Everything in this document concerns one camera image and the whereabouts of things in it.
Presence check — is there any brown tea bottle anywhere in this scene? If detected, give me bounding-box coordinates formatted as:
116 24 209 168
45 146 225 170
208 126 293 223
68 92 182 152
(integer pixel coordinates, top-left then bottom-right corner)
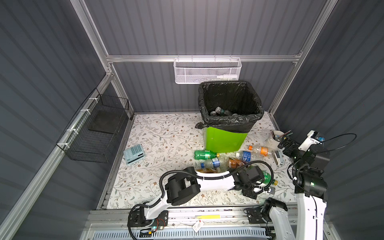
229 158 247 169
196 168 221 174

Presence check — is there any green bottle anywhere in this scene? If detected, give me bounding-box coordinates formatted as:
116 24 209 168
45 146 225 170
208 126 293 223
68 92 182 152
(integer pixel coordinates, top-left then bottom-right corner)
262 171 278 186
194 150 220 160

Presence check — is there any clear bottle green-white label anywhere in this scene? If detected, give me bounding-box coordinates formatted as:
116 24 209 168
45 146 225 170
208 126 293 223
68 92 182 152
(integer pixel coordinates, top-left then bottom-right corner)
215 107 233 116

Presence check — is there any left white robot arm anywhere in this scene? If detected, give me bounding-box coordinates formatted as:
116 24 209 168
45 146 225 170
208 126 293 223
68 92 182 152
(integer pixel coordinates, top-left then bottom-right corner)
139 166 269 223

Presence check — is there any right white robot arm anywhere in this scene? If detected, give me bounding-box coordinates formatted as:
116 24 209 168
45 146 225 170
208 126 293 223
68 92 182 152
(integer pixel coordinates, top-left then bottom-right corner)
262 137 331 240

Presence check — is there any blue label bottle near bin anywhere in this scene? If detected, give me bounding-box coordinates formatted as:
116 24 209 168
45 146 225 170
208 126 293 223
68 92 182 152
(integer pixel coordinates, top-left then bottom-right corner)
236 151 262 163

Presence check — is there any green bin with black liner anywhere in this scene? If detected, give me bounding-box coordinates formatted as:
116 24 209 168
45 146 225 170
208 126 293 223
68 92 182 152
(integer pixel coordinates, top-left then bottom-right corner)
195 81 265 153

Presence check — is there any white pen cup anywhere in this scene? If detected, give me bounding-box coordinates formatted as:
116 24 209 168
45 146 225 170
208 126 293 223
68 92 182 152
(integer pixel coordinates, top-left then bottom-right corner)
268 130 292 148

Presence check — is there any white stapler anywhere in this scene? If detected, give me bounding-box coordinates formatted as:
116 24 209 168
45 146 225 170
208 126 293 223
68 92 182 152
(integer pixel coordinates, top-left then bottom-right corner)
273 150 285 166

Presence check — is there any orange label clear bottle right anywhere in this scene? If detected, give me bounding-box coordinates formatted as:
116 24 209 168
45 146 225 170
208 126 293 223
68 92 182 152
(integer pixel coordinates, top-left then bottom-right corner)
248 145 273 157

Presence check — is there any clear bottle blue label centre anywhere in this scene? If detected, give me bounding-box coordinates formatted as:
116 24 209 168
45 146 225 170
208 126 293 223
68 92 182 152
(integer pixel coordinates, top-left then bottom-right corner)
200 156 230 170

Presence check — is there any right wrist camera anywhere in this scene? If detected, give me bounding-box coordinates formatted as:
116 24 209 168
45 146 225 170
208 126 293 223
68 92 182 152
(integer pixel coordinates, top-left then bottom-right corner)
298 130 325 152

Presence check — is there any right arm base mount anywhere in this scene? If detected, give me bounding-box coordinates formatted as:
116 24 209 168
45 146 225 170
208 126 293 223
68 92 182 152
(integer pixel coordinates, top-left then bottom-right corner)
244 207 272 224

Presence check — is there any white tag on rail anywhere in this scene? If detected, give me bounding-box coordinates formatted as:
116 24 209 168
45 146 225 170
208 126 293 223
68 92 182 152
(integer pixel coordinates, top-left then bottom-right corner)
192 219 204 233

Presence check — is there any left black corrugated cable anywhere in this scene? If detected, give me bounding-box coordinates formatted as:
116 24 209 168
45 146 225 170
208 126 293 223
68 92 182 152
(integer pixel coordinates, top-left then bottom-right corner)
127 160 275 240

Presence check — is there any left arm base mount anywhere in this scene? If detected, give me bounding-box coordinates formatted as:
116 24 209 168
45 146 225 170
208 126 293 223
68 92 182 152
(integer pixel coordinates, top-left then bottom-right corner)
127 209 169 228

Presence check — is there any white wire wall basket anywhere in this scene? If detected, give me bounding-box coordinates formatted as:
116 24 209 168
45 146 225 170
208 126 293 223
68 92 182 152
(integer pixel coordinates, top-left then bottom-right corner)
173 58 242 85

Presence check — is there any black wire wall basket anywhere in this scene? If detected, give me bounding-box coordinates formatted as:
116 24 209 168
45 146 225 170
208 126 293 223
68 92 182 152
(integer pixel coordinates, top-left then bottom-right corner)
57 90 130 164

